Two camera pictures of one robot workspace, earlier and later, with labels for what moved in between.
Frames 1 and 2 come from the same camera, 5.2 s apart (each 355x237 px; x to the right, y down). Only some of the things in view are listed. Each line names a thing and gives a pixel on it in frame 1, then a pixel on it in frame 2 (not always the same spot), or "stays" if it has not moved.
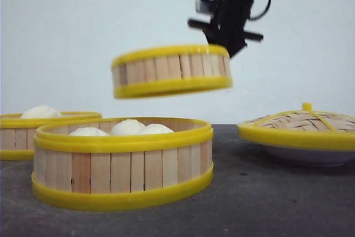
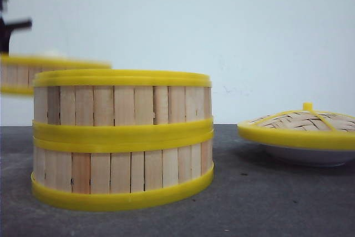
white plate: [305, 157] stays
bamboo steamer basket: [132, 165] stays
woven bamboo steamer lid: [306, 127] stays
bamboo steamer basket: [17, 133] to [17, 72]
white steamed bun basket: [41, 111] to [54, 53]
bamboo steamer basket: [172, 71] to [121, 110]
